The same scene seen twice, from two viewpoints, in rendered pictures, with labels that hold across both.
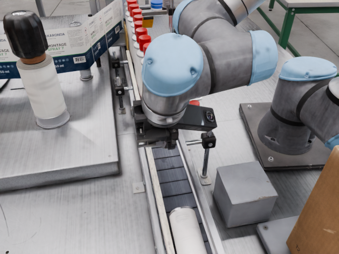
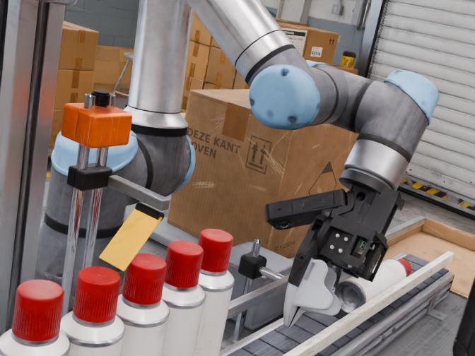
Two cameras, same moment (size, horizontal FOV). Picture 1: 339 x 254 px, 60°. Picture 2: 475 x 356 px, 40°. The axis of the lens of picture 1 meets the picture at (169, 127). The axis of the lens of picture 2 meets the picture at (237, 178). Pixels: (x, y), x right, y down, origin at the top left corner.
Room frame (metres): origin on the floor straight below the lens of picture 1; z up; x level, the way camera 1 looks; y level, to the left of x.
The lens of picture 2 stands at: (1.10, 0.48, 1.31)
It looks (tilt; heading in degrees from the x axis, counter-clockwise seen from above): 16 degrees down; 225
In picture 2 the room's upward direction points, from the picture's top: 11 degrees clockwise
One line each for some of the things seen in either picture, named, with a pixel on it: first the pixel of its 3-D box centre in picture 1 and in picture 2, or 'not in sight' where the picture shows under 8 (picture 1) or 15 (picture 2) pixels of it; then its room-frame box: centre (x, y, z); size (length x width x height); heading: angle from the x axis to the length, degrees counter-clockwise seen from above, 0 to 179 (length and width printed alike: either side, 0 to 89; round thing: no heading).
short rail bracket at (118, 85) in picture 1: (119, 93); not in sight; (0.77, 0.15, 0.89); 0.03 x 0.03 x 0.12; 12
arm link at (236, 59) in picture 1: (229, 56); (326, 95); (0.41, -0.09, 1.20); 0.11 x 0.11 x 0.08; 19
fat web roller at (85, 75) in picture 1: (81, 52); not in sight; (0.88, 0.29, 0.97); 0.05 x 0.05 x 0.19
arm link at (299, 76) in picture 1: (303, 87); (95, 171); (0.61, -0.33, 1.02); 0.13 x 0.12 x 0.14; 19
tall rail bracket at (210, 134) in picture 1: (198, 154); (259, 299); (0.48, -0.07, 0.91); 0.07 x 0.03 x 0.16; 102
